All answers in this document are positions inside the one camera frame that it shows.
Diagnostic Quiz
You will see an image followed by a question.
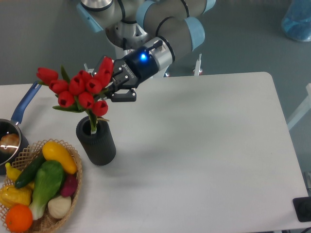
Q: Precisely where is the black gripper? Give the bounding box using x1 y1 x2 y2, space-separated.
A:
91 47 159 102

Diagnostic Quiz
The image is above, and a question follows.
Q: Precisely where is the red tulip bouquet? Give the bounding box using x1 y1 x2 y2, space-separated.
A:
36 56 114 134

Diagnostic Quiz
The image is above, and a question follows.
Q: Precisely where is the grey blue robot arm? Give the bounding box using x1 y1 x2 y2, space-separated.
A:
77 0 215 102

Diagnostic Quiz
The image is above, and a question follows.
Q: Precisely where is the dark grey ribbed vase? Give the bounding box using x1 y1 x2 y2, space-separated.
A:
76 117 116 166

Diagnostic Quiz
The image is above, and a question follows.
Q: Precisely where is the yellow squash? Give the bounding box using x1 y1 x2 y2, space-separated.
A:
42 141 77 175

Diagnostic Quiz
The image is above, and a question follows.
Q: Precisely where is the green bok choy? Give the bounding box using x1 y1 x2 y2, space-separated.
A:
29 160 64 220

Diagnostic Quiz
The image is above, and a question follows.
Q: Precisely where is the brown bread roll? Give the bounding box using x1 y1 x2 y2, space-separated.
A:
0 133 19 155

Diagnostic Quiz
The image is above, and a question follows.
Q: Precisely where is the dark green cucumber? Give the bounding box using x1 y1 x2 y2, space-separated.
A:
15 155 46 188

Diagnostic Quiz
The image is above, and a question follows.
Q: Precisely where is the yellow banana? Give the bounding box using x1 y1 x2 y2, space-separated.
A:
5 163 35 190

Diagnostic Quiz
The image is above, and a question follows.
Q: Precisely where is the white garlic bulb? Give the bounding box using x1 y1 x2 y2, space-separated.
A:
48 195 71 219

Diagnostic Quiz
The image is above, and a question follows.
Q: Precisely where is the yellow corn cob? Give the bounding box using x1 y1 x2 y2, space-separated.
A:
0 185 32 209

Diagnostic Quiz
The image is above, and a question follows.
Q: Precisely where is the orange fruit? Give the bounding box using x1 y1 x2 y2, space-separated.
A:
5 204 33 233

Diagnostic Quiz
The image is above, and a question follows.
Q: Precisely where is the blue plastic bag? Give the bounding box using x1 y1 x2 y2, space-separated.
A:
281 0 311 42

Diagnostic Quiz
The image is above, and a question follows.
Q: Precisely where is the black device at edge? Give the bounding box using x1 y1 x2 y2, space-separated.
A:
293 197 311 222

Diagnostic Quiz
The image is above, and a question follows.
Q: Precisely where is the white clamp post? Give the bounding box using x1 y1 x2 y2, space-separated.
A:
193 53 203 76

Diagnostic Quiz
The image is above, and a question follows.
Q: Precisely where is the blue handled saucepan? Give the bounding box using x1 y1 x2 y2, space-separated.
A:
0 82 41 175

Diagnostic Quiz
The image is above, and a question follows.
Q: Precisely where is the white frame bar right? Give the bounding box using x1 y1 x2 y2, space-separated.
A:
286 83 311 131

